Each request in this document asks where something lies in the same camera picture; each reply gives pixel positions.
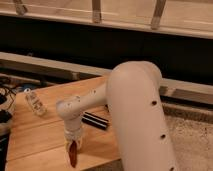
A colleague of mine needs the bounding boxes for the red chili pepper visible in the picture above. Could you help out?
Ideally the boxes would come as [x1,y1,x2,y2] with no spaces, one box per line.
[68,141,77,168]

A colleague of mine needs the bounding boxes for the black rectangular box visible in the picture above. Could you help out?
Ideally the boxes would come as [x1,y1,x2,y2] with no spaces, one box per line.
[82,112,109,130]

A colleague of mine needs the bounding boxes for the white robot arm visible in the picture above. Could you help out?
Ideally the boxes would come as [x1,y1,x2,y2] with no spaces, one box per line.
[56,61,180,171]

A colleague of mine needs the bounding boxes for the wooden rail frame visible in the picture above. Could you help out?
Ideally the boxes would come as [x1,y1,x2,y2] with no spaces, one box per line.
[0,0,213,39]

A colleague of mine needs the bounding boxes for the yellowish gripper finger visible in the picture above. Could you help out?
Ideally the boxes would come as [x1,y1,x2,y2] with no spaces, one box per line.
[77,139,83,154]
[65,141,71,154]

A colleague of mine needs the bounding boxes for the black cables and devices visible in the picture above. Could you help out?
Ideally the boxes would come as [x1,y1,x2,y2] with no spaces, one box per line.
[0,77,18,134]

